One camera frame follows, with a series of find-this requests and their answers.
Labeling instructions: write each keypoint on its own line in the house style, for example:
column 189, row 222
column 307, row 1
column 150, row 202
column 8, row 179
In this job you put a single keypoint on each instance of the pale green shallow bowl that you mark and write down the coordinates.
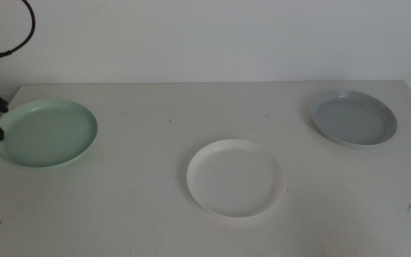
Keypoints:
column 48, row 133

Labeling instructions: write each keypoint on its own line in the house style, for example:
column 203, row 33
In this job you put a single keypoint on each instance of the white shallow bowl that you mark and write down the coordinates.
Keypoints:
column 235, row 178

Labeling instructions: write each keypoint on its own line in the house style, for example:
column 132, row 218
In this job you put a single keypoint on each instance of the grey shallow bowl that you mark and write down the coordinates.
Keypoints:
column 353, row 119

